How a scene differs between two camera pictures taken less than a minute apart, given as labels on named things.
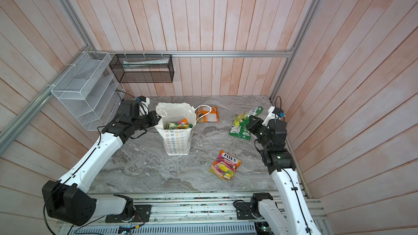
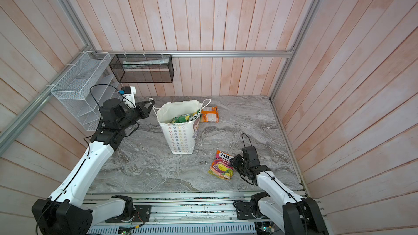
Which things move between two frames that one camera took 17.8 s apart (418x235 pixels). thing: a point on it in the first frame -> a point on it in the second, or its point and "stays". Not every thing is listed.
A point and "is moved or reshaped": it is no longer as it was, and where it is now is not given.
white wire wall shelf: [90, 92] stays
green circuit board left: [124, 229] stays
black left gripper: [154, 121] -> [145, 113]
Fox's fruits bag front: [225, 165] stays
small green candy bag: [238, 128] -> [181, 118]
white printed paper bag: [177, 122] is moved or reshaped
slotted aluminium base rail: [187, 214] stays
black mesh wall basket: [142, 68] stays
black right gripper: [253, 126] -> [235, 161]
